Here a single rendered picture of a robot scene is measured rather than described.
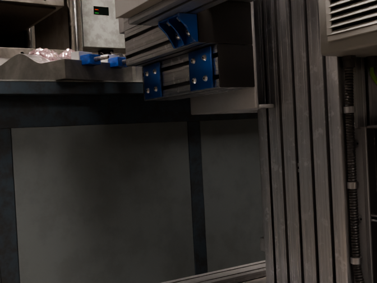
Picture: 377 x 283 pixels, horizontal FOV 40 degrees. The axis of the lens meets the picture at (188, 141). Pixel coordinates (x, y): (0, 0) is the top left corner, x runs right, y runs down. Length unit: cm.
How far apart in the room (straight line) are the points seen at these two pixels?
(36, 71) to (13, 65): 12
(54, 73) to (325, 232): 86
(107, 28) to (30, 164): 127
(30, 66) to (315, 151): 90
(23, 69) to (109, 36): 108
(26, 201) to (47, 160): 13
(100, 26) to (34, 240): 137
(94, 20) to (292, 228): 176
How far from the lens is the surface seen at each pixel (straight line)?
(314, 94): 107
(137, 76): 170
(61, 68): 149
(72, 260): 161
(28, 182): 154
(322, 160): 106
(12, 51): 242
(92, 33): 263
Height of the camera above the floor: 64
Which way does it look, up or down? 1 degrees down
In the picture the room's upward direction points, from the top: 3 degrees counter-clockwise
